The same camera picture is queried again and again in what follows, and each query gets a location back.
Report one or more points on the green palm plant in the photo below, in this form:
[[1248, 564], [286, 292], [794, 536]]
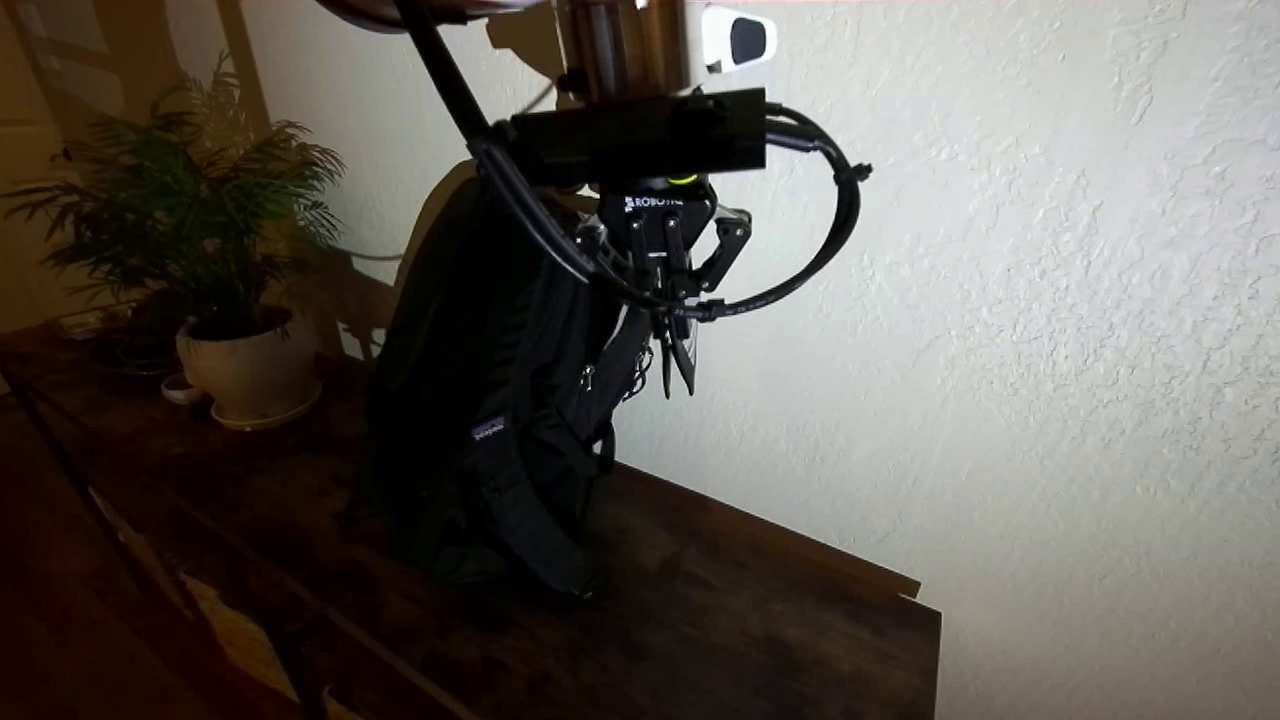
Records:
[[195, 201]]

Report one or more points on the dark navy backpack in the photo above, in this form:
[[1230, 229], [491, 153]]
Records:
[[491, 405]]

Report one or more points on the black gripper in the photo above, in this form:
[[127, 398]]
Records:
[[677, 240]]

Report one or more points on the dark wooden cabinet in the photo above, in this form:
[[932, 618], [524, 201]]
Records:
[[699, 614]]

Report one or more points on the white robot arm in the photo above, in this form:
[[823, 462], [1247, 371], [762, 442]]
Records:
[[613, 52]]

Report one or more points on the white plant pot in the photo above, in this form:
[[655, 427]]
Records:
[[255, 381]]

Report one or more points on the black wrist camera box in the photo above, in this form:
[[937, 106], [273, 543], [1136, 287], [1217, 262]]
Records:
[[635, 141]]

